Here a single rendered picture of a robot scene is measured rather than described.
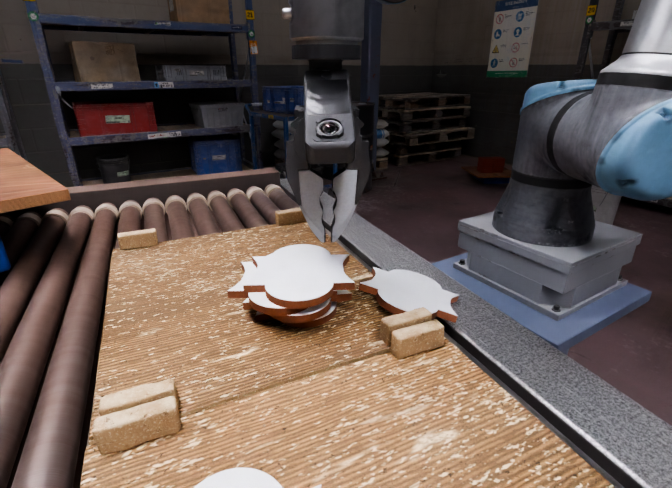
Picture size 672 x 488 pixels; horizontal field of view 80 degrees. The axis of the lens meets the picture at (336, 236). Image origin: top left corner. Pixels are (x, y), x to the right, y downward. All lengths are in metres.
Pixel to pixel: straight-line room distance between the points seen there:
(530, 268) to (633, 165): 0.22
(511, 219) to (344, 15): 0.41
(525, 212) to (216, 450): 0.53
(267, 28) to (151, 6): 1.26
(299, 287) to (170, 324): 0.16
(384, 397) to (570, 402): 0.18
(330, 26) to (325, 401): 0.34
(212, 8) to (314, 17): 4.10
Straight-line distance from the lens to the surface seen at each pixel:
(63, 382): 0.51
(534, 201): 0.68
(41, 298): 0.69
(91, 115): 4.31
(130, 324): 0.54
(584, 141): 0.57
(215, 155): 4.56
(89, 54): 4.36
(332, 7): 0.42
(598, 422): 0.47
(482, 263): 0.73
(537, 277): 0.68
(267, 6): 5.42
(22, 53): 4.96
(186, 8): 4.45
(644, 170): 0.54
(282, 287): 0.45
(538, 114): 0.66
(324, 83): 0.42
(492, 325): 0.55
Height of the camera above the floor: 1.21
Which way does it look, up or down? 23 degrees down
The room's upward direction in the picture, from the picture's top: straight up
